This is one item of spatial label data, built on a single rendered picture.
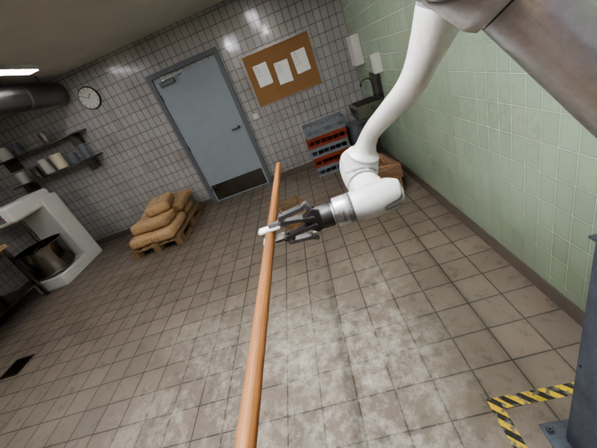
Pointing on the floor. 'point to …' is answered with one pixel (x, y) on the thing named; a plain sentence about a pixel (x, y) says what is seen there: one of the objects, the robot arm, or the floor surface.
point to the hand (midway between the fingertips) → (271, 234)
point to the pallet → (176, 234)
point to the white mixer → (51, 238)
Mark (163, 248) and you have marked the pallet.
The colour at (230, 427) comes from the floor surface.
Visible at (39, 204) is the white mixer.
